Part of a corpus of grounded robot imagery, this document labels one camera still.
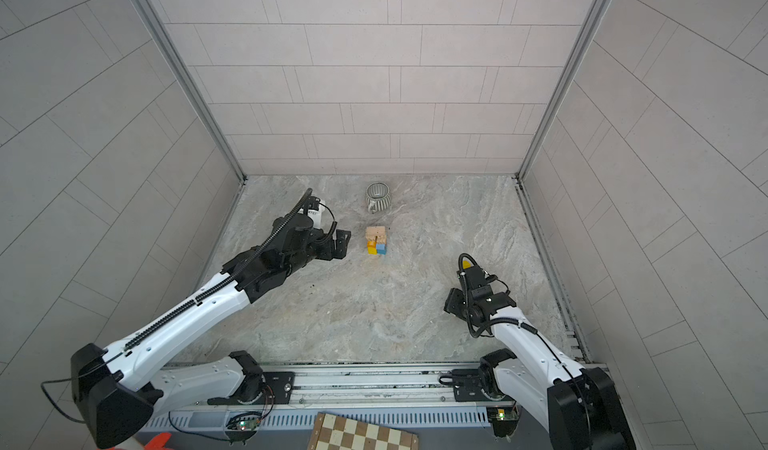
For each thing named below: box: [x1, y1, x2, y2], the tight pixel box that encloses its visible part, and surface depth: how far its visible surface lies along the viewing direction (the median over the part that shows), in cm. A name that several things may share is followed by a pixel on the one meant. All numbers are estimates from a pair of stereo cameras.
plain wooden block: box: [365, 226, 386, 244], surface depth 91 cm
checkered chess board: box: [307, 412, 419, 450], surface depth 64 cm
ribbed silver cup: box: [366, 182, 391, 213], surface depth 104 cm
